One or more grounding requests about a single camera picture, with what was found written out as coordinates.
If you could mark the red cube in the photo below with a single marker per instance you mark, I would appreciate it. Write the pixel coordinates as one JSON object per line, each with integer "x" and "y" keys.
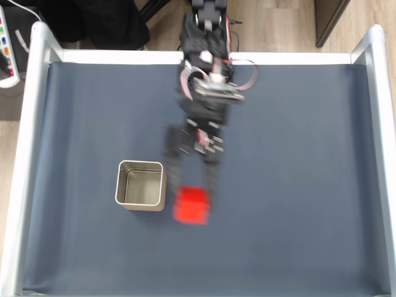
{"x": 191, "y": 205}

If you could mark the square metal tin container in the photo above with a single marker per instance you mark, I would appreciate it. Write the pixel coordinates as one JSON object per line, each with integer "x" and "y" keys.
{"x": 140, "y": 185}

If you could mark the dark blue mat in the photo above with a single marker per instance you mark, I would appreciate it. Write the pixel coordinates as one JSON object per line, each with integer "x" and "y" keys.
{"x": 278, "y": 185}

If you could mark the dark brown cabinet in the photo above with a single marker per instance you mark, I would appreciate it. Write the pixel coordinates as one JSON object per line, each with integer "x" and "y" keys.
{"x": 331, "y": 18}

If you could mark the grey tape strip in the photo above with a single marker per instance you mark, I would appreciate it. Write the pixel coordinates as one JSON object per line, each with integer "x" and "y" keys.
{"x": 21, "y": 40}

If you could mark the white device with coloured buttons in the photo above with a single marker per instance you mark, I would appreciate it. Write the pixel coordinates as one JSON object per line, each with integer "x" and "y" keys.
{"x": 6, "y": 55}

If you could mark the camera circuit board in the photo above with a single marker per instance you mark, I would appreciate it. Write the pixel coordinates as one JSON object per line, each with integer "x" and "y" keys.
{"x": 216, "y": 88}

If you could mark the silver table frame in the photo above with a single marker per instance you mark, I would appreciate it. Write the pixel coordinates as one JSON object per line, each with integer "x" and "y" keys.
{"x": 31, "y": 123}

